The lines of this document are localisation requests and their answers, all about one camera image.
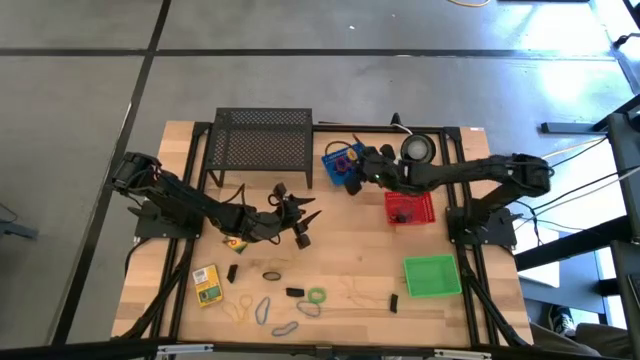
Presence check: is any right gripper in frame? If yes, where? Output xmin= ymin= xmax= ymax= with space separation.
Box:
xmin=344 ymin=144 xmax=406 ymax=197

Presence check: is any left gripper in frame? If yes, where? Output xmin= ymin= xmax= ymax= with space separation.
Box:
xmin=244 ymin=182 xmax=323 ymax=250

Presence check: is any blue plastic basket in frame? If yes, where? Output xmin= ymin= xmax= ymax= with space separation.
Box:
xmin=320 ymin=142 xmax=375 ymax=187

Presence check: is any white cup with black rim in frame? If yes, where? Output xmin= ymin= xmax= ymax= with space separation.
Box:
xmin=399 ymin=132 xmax=438 ymax=166

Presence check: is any red plastic basket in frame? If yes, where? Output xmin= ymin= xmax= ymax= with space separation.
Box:
xmin=383 ymin=189 xmax=434 ymax=226

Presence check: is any yellow green crayon box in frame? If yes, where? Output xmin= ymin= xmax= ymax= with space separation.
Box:
xmin=222 ymin=235 xmax=250 ymax=255

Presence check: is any small yellow card box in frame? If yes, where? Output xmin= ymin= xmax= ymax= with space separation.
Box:
xmin=191 ymin=264 xmax=224 ymax=308

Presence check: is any green plastic basket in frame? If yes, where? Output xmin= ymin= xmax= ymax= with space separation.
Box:
xmin=402 ymin=253 xmax=463 ymax=299

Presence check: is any person's shoe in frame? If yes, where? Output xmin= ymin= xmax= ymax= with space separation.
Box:
xmin=547 ymin=304 xmax=576 ymax=339

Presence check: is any grey stand foot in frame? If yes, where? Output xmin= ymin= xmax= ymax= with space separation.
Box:
xmin=0 ymin=219 xmax=40 ymax=241

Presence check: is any black stand foot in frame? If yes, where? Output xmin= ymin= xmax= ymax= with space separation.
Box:
xmin=612 ymin=32 xmax=640 ymax=50

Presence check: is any person's leg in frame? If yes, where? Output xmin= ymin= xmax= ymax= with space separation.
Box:
xmin=529 ymin=322 xmax=640 ymax=360

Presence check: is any black aluminium table frame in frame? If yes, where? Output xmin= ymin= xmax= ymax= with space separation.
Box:
xmin=112 ymin=121 xmax=534 ymax=351

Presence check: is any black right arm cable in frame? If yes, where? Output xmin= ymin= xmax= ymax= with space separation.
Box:
xmin=323 ymin=139 xmax=371 ymax=159

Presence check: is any black rail with silver brackets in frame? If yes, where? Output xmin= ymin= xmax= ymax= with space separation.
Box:
xmin=0 ymin=335 xmax=640 ymax=360

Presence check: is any black floor cable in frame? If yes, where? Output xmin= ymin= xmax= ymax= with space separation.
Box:
xmin=549 ymin=139 xmax=609 ymax=169

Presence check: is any grey floor cable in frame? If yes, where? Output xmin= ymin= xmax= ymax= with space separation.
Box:
xmin=522 ymin=167 xmax=640 ymax=214

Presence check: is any black side desk frame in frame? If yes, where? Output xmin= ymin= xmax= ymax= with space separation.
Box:
xmin=513 ymin=92 xmax=640 ymax=321

